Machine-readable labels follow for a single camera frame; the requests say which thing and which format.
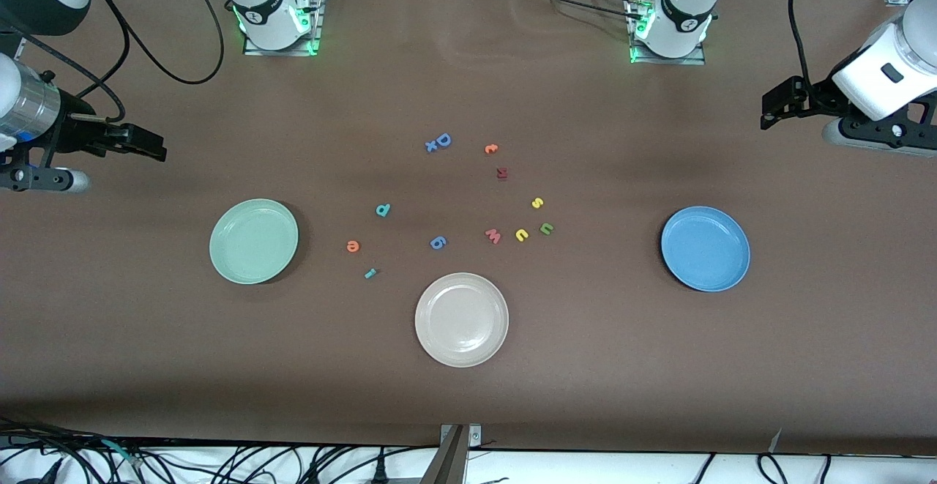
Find blue plate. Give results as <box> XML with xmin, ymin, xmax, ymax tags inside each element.
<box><xmin>660</xmin><ymin>206</ymin><xmax>751</xmax><ymax>293</ymax></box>

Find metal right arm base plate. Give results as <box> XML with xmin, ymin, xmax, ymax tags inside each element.
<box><xmin>243</xmin><ymin>0</ymin><xmax>326</xmax><ymax>57</ymax></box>

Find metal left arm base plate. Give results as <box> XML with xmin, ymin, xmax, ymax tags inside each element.
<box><xmin>628</xmin><ymin>0</ymin><xmax>707</xmax><ymax>66</ymax></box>

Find tangled black floor cables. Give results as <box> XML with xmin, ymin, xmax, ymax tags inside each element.
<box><xmin>0</xmin><ymin>417</ymin><xmax>440</xmax><ymax>484</ymax></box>

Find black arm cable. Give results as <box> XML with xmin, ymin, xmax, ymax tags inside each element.
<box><xmin>11</xmin><ymin>0</ymin><xmax>225</xmax><ymax>124</ymax></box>
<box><xmin>787</xmin><ymin>0</ymin><xmax>815</xmax><ymax>93</ymax></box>

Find grey metal beam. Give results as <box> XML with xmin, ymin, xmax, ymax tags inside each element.
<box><xmin>419</xmin><ymin>425</ymin><xmax>469</xmax><ymax>484</ymax></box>

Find grey metal table bracket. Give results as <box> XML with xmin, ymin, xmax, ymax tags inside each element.
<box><xmin>441</xmin><ymin>424</ymin><xmax>482</xmax><ymax>447</ymax></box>

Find beige plate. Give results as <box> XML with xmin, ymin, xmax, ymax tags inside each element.
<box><xmin>414</xmin><ymin>272</ymin><xmax>509</xmax><ymax>368</ymax></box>

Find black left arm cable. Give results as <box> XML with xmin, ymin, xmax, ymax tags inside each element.
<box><xmin>787</xmin><ymin>0</ymin><xmax>815</xmax><ymax>93</ymax></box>

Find teal floor cable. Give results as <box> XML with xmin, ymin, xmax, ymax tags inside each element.
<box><xmin>101</xmin><ymin>439</ymin><xmax>144</xmax><ymax>468</ymax></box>

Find brown table cover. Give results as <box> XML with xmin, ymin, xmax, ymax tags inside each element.
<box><xmin>0</xmin><ymin>0</ymin><xmax>937</xmax><ymax>457</ymax></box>

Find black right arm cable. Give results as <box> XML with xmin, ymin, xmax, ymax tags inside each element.
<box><xmin>11</xmin><ymin>0</ymin><xmax>225</xmax><ymax>124</ymax></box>

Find green plate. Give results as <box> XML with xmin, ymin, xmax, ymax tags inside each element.
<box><xmin>209</xmin><ymin>198</ymin><xmax>299</xmax><ymax>285</ymax></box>

